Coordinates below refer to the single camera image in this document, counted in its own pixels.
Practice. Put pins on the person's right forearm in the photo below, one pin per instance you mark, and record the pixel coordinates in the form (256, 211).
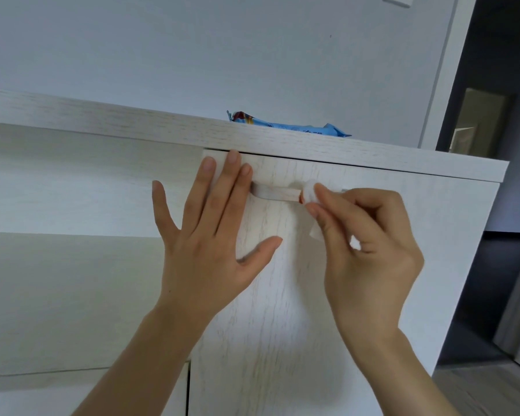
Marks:
(398, 376)

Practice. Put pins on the white wooden cabinet door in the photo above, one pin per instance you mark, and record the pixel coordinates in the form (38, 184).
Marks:
(281, 333)

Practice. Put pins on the person's left little finger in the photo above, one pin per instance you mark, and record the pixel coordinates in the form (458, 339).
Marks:
(164, 212)

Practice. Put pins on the person's left hand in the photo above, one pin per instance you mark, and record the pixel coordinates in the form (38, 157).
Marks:
(199, 264)

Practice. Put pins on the white wooden cabinet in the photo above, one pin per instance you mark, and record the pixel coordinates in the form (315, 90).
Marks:
(91, 190)

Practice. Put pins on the person's left thumb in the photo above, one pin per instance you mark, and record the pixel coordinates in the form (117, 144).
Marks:
(260, 254)

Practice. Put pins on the person's right thumb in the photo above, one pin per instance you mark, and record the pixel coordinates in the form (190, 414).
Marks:
(327, 236)

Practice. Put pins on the person's left forearm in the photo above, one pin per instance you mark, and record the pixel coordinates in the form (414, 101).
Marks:
(138, 363)

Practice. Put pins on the white door frame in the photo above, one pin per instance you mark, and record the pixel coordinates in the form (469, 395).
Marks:
(448, 60)

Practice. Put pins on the blue wipe packet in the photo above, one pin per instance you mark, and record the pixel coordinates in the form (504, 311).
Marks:
(286, 124)

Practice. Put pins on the person's left middle finger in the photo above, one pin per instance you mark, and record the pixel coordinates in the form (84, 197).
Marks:
(222, 190)

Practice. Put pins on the white wet wipe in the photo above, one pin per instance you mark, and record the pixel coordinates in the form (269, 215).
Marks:
(310, 192)

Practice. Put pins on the beige panel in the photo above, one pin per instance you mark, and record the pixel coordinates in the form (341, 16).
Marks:
(481, 121)

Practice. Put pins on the person's right hand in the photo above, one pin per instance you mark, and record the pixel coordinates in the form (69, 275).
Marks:
(372, 281)

